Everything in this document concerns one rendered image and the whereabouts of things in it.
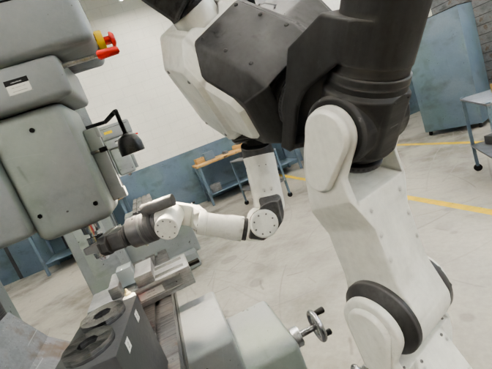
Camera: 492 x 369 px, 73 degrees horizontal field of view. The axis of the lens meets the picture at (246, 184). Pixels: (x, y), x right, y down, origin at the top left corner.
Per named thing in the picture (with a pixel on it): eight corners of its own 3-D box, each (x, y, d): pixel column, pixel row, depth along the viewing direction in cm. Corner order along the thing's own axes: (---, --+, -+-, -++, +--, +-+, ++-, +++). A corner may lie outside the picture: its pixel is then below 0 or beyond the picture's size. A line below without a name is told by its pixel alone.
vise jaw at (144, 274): (154, 266, 126) (150, 257, 125) (155, 280, 112) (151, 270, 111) (139, 273, 125) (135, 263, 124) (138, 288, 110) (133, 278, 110)
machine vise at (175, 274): (190, 269, 130) (179, 244, 128) (196, 282, 116) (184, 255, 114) (101, 310, 122) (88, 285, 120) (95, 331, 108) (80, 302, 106)
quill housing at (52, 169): (122, 204, 107) (78, 108, 101) (115, 216, 87) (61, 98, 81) (61, 228, 103) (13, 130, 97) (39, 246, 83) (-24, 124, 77)
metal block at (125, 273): (138, 275, 120) (131, 261, 119) (137, 281, 114) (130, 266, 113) (124, 282, 119) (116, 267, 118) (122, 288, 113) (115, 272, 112)
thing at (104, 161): (128, 194, 99) (98, 127, 95) (127, 195, 96) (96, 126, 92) (115, 199, 98) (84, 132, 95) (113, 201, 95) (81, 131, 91)
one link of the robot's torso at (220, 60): (373, 93, 77) (267, 58, 99) (353, -65, 51) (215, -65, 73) (291, 187, 73) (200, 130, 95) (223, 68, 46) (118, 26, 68)
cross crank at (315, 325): (323, 325, 126) (314, 299, 124) (340, 342, 115) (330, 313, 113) (287, 345, 123) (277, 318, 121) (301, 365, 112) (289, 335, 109)
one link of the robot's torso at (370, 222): (463, 317, 63) (425, 71, 51) (417, 381, 54) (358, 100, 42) (389, 292, 76) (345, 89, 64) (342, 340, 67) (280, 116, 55)
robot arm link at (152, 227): (155, 233, 101) (189, 221, 99) (146, 252, 90) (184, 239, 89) (138, 201, 97) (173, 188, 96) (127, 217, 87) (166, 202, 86)
